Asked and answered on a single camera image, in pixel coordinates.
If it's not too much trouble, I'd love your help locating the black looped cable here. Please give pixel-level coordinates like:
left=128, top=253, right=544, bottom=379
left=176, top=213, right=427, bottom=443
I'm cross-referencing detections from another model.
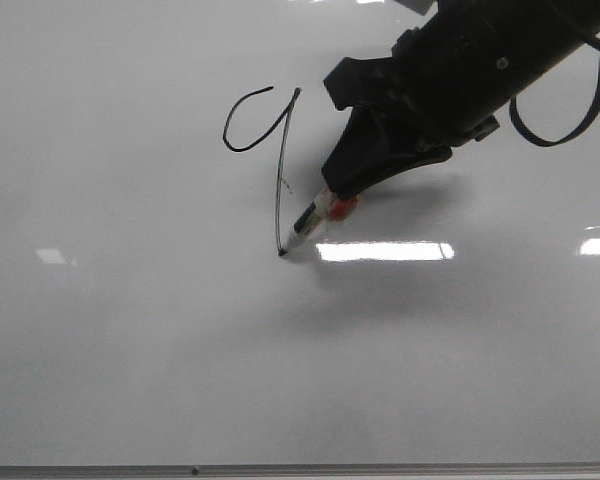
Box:
left=508, top=19, right=600, bottom=149

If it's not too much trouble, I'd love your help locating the white glossy whiteboard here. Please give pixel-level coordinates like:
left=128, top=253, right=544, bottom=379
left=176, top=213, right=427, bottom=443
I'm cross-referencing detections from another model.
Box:
left=0, top=1, right=600, bottom=465

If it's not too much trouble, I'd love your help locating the black white marker pen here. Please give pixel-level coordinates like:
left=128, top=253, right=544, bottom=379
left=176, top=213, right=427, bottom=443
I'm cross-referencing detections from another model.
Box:
left=278, top=187, right=361, bottom=257

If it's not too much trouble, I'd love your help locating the grey aluminium whiteboard frame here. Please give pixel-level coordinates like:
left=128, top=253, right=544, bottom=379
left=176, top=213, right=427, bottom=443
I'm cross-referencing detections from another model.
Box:
left=0, top=462, right=600, bottom=479

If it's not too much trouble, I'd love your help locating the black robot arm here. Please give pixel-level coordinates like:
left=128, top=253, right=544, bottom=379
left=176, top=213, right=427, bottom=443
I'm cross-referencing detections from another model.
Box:
left=322, top=1, right=600, bottom=199

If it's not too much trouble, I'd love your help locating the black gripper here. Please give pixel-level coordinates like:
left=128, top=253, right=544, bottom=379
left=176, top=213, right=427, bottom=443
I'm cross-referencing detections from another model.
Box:
left=320, top=9, right=546, bottom=201

